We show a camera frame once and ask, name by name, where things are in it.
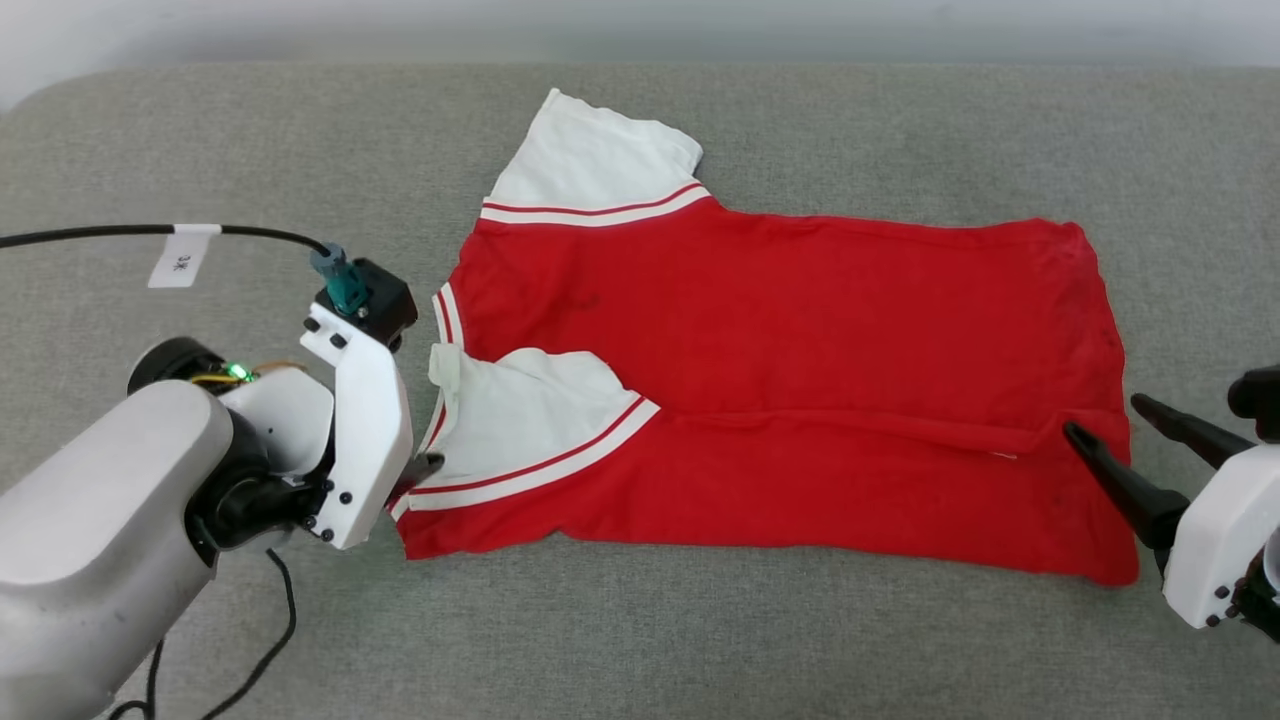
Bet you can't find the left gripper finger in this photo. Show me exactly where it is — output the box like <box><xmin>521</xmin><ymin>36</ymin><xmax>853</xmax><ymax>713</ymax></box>
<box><xmin>390</xmin><ymin>452</ymin><xmax>447</xmax><ymax>509</ymax></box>

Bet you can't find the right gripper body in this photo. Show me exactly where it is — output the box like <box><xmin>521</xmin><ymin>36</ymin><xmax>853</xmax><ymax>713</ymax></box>
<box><xmin>1234</xmin><ymin>534</ymin><xmax>1280</xmax><ymax>642</ymax></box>

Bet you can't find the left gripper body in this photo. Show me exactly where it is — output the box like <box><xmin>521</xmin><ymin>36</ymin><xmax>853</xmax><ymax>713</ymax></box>
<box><xmin>220</xmin><ymin>367</ymin><xmax>340</xmax><ymax>537</ymax></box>

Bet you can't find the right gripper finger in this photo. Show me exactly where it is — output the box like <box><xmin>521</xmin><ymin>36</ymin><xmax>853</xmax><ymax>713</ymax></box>
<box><xmin>1062</xmin><ymin>421</ymin><xmax>1192</xmax><ymax>550</ymax></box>
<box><xmin>1131</xmin><ymin>393</ymin><xmax>1257</xmax><ymax>467</ymax></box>

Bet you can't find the red white short-sleeve shirt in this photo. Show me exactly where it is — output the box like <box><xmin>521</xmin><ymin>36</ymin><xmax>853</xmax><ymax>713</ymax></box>
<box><xmin>388</xmin><ymin>88</ymin><xmax>1141</xmax><ymax>588</ymax></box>

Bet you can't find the teal cable connector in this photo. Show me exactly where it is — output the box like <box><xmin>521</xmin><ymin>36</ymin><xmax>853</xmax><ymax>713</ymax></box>
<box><xmin>309</xmin><ymin>243</ymin><xmax>370</xmax><ymax>316</ymax></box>

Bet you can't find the thin black cable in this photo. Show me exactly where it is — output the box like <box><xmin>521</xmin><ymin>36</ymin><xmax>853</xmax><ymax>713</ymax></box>
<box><xmin>108</xmin><ymin>548</ymin><xmax>299</xmax><ymax>720</ymax></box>

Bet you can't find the white cable label tag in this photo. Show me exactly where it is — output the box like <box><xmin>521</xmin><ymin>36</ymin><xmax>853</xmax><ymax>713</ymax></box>
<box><xmin>148</xmin><ymin>223</ymin><xmax>222</xmax><ymax>290</ymax></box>

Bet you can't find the black cable with label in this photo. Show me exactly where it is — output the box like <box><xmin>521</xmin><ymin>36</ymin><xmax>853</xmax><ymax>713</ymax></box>
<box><xmin>0</xmin><ymin>224</ymin><xmax>333</xmax><ymax>253</ymax></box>

